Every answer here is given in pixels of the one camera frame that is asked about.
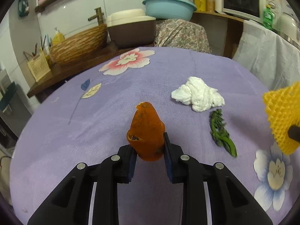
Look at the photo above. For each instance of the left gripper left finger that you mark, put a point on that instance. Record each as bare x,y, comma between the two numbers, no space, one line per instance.
88,194

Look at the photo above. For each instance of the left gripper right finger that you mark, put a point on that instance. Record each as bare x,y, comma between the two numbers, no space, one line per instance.
210,186

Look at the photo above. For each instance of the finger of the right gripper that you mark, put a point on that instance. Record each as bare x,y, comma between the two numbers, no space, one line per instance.
294,133

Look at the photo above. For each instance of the yellow foam fruit net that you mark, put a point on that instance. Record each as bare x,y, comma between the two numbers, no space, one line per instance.
282,109

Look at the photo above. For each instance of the orange peel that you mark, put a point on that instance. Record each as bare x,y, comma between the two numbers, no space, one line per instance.
146,133

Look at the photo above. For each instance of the white tissue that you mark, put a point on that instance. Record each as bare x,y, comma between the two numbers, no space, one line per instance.
197,93

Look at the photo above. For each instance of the green vegetable scrap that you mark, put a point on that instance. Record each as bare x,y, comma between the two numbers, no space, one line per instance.
219,133

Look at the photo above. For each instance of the white plastic sheet cover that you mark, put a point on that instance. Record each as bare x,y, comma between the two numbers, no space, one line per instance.
270,58

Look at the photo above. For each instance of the purple floral tablecloth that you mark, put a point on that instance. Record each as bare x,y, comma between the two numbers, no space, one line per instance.
87,119

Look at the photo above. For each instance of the white electric kettle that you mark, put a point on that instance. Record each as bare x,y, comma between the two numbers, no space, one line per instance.
288,28

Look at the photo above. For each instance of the dark wooden counter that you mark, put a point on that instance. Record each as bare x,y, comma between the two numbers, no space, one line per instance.
62,72

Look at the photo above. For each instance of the green soda bottle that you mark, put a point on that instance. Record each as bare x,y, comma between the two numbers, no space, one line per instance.
268,18

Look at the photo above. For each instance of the white microwave oven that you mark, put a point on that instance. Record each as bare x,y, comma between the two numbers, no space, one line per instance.
246,9

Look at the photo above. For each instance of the beige utensil holder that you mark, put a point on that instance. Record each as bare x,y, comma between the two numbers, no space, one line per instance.
37,64

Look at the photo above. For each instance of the woven basket sink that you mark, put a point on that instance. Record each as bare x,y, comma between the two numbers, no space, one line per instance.
79,45

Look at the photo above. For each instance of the floral patterned cloth cover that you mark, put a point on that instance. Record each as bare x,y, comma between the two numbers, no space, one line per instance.
179,33

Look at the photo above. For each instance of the yellow soap dispenser bottle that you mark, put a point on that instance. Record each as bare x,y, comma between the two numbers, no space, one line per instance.
58,37

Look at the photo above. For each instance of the brown and white container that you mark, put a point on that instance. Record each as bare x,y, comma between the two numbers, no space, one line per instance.
131,28

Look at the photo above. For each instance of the brass faucet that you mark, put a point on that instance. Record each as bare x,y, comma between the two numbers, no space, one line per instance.
98,16

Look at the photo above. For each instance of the light blue plastic basin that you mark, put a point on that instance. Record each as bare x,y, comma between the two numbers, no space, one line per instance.
169,9

